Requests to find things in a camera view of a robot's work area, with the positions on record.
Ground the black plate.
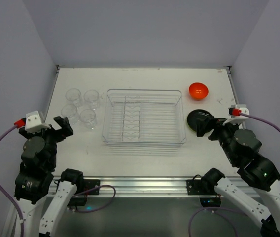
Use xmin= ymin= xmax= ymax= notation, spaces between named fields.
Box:
xmin=187 ymin=109 xmax=214 ymax=133

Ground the clear glass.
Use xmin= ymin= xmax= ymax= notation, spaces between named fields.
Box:
xmin=65 ymin=88 xmax=82 ymax=108
xmin=84 ymin=90 xmax=100 ymax=110
xmin=79 ymin=109 xmax=97 ymax=129
xmin=61 ymin=104 xmax=79 ymax=125

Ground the orange bowl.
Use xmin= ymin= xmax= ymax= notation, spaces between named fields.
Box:
xmin=189 ymin=82 xmax=209 ymax=100

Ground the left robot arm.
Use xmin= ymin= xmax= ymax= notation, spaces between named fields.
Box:
xmin=14 ymin=115 xmax=84 ymax=237

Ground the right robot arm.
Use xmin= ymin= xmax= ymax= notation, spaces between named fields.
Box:
xmin=195 ymin=118 xmax=280 ymax=237

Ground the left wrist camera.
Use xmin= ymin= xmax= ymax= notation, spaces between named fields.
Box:
xmin=25 ymin=111 xmax=51 ymax=134

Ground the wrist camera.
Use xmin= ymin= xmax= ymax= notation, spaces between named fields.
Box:
xmin=25 ymin=111 xmax=51 ymax=134
xmin=223 ymin=104 xmax=249 ymax=125

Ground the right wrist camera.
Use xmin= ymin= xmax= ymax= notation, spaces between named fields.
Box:
xmin=223 ymin=104 xmax=249 ymax=125

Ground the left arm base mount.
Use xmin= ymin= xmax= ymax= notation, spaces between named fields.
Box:
xmin=55 ymin=179 xmax=101 ymax=196

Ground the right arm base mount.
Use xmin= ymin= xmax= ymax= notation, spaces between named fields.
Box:
xmin=186 ymin=174 xmax=212 ymax=196

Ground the white wire dish rack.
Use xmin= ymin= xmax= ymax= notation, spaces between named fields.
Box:
xmin=102 ymin=89 xmax=186 ymax=147

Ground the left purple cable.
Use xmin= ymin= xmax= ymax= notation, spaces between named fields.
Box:
xmin=0 ymin=119 xmax=116 ymax=237

